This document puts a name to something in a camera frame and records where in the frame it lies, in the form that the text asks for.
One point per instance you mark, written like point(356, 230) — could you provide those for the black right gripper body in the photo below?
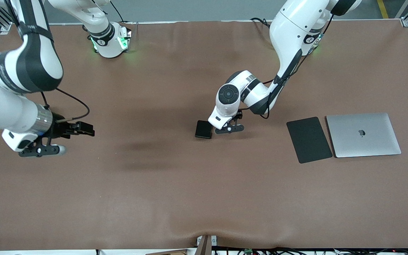
point(60, 127)

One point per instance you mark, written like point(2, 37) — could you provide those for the small black box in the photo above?
point(203, 129)

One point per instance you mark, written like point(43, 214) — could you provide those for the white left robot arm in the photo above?
point(296, 28)

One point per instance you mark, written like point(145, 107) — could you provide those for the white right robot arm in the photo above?
point(30, 63)

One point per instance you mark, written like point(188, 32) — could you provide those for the black mouse pad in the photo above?
point(308, 140)

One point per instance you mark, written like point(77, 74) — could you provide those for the brown table cover sheet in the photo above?
point(204, 194)

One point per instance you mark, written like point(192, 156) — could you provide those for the silver laptop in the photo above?
point(367, 141)

